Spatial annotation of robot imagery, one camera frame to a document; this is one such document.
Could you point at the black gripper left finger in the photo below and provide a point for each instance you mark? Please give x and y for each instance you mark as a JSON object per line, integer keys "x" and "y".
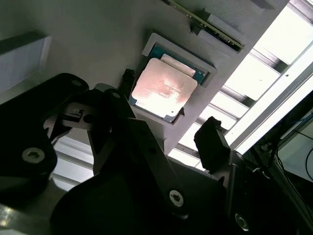
{"x": 29, "y": 127}

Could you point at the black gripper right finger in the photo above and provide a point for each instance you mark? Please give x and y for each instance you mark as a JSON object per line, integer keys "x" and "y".
{"x": 211, "y": 144}

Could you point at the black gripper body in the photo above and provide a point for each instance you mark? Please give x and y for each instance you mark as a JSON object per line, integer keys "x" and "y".
{"x": 117, "y": 208}

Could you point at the silver CPU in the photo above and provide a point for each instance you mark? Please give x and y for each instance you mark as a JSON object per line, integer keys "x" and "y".
{"x": 163, "y": 85}

